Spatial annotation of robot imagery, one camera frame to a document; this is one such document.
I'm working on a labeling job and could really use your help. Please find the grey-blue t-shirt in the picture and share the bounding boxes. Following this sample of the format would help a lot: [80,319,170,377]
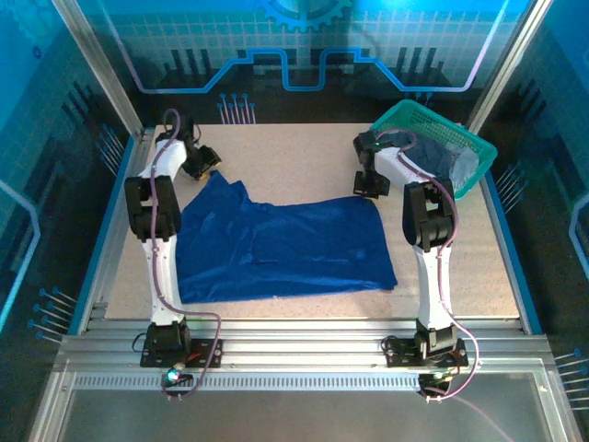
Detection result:
[390,131,456,181]

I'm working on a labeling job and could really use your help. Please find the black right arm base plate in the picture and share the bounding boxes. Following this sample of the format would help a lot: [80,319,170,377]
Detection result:
[381,335,469,369]

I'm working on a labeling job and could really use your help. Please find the aluminium table side rail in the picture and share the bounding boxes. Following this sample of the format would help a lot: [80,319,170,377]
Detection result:
[85,128,156,326]

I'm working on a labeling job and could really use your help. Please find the aluminium frame post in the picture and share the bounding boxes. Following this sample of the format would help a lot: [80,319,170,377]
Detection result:
[50,0,156,139]
[467,0,553,134]

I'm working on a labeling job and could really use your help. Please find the slotted grey cable duct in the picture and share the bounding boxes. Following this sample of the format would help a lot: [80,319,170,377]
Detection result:
[73,371,466,393]

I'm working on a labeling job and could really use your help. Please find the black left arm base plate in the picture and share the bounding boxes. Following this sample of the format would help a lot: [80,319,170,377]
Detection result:
[140,338,225,369]

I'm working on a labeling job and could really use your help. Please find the blue table edge strip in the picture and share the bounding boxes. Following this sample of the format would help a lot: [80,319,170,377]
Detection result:
[68,134,139,335]
[482,174,545,335]

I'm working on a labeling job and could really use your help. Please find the teal plastic basket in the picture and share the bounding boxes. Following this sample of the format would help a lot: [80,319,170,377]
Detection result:
[371,99,499,202]

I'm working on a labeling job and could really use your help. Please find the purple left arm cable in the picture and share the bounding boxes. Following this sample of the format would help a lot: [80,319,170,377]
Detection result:
[149,108,225,402]

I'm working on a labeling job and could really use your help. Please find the lit cable connector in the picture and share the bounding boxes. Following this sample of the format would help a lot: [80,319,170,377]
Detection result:
[418,370,455,390]
[160,366,194,388]

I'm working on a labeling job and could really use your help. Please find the light grey garment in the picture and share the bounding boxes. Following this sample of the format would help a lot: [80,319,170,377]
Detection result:
[448,145,482,190]

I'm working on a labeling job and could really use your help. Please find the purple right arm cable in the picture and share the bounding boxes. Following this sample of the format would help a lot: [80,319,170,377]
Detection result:
[375,129,480,404]

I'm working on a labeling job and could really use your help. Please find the royal blue t-shirt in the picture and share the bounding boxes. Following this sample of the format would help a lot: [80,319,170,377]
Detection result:
[176,169,399,305]

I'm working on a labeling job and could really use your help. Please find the grey lower panel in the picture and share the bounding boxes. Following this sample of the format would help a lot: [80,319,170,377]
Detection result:
[59,390,553,442]

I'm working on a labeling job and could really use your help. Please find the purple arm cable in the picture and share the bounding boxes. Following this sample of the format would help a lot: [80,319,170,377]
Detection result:
[375,129,480,404]
[149,108,225,402]

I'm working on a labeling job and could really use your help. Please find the aluminium mounting rail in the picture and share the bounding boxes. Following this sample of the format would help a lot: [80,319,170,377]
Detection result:
[59,317,553,374]

